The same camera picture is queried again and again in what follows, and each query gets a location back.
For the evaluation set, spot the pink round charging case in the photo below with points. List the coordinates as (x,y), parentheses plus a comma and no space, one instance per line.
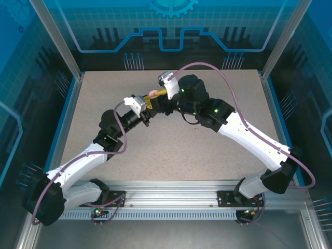
(153,92)

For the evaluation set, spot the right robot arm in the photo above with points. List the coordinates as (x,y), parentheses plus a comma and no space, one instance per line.
(254,140)

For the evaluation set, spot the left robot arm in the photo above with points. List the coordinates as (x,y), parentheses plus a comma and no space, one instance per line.
(77,160)

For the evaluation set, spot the connector with indicator lights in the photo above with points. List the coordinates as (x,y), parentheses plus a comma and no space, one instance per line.
(251,212)
(98,212)

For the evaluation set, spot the grey metal panel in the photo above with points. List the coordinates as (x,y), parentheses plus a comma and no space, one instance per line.
(168,233)

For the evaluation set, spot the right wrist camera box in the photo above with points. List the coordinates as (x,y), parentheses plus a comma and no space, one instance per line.
(171,86)

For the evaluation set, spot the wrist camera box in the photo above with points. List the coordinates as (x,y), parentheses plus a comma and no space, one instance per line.
(135,103)
(171,86)

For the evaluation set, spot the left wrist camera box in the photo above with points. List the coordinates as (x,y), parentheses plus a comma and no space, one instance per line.
(135,103)

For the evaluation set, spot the aluminium table side rail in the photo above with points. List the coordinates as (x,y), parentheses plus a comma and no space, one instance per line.
(272,103)
(66,124)

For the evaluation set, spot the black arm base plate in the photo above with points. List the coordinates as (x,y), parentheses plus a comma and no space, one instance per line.
(225,198)
(114,195)

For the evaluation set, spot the aluminium front mounting rail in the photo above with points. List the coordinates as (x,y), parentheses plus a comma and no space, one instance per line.
(168,194)

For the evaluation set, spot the aluminium frame post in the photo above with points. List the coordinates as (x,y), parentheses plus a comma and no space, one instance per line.
(284,39)
(61,44)

